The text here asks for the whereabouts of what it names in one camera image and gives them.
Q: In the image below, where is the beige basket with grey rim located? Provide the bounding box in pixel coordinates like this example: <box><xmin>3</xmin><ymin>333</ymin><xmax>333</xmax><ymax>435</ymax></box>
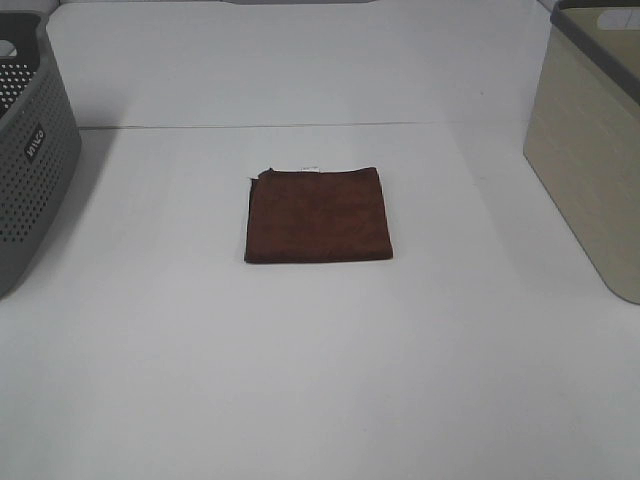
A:
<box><xmin>523</xmin><ymin>1</ymin><xmax>639</xmax><ymax>304</ymax></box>

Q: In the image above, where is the grey perforated laundry basket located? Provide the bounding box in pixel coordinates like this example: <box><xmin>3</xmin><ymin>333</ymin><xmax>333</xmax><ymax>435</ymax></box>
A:
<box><xmin>1</xmin><ymin>10</ymin><xmax>82</xmax><ymax>295</ymax></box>

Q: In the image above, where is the brown towel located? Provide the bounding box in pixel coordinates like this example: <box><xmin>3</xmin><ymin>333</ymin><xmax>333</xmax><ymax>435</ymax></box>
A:
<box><xmin>244</xmin><ymin>167</ymin><xmax>393</xmax><ymax>264</ymax></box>

